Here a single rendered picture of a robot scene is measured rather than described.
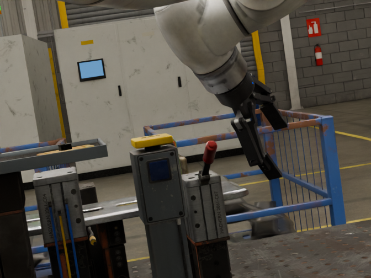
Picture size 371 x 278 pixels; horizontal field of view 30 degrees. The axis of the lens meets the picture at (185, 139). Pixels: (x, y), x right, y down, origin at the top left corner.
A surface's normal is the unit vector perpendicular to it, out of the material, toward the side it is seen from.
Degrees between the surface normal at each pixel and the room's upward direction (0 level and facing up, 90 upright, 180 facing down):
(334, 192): 90
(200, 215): 90
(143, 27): 90
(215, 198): 90
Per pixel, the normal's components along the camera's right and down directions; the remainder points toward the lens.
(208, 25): 0.22, 0.32
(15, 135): 0.06, 0.09
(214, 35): 0.19, 0.54
